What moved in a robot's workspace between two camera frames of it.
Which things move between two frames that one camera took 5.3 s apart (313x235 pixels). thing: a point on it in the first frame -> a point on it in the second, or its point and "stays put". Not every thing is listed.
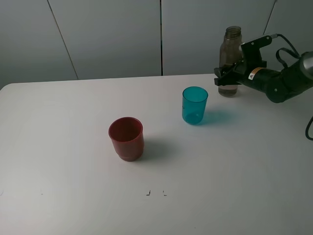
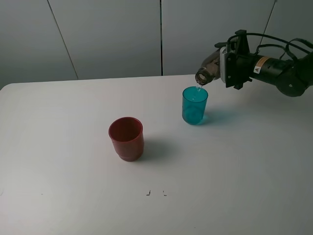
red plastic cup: (127, 135) stays put
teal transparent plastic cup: (194, 101) stays put
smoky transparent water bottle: (230, 54) -> (210, 69)
